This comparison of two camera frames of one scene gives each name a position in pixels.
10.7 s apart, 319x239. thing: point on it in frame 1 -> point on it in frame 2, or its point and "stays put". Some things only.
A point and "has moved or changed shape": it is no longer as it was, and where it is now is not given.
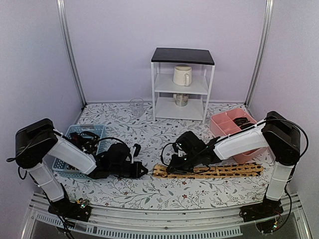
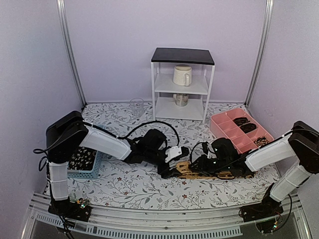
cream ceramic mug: [182, 74] stays put
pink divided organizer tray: [225, 123] stays put
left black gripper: [136, 174] -> [169, 173]
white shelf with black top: [181, 81] stays put
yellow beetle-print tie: [216, 170] has moved or changed shape
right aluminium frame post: [269, 14] stays put
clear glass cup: [137, 106] stays put
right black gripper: [176, 167] -> [201, 166]
